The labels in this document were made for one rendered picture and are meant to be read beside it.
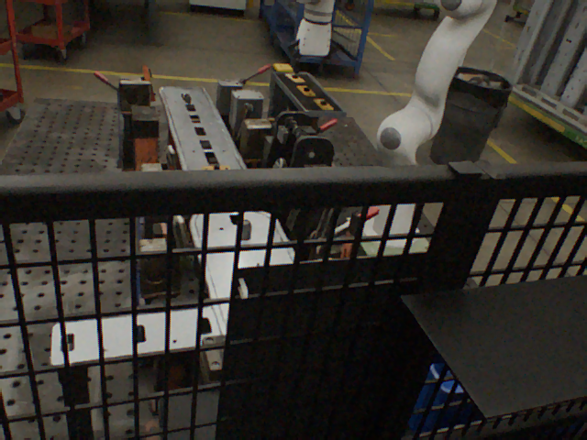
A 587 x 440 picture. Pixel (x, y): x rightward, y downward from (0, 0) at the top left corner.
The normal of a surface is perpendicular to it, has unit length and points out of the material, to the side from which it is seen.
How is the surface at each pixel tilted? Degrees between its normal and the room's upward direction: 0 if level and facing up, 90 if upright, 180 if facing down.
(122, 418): 0
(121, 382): 0
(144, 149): 90
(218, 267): 0
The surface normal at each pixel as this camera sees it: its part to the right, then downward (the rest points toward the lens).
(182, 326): 0.15, -0.84
